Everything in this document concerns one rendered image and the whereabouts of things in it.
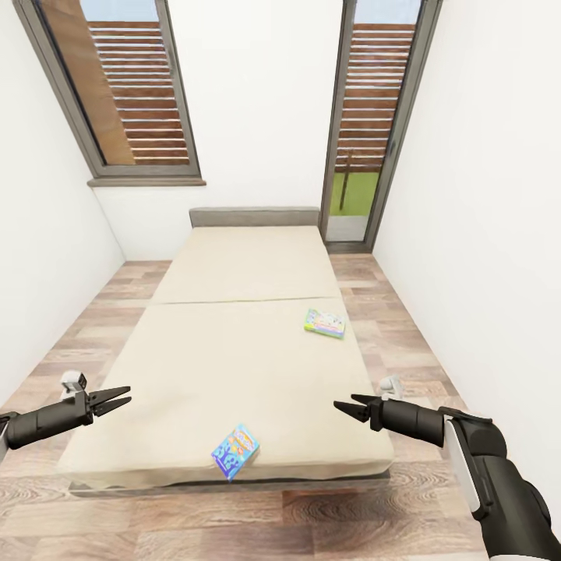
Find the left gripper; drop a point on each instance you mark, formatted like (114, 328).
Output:
(80, 410)

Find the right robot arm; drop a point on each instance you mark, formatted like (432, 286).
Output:
(516, 522)

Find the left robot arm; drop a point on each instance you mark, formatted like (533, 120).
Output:
(77, 408)

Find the board game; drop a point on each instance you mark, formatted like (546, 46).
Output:
(326, 323)
(235, 450)

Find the bed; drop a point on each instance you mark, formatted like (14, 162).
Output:
(222, 344)

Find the door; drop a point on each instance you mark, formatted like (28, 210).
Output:
(382, 50)

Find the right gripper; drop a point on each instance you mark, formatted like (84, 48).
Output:
(395, 415)

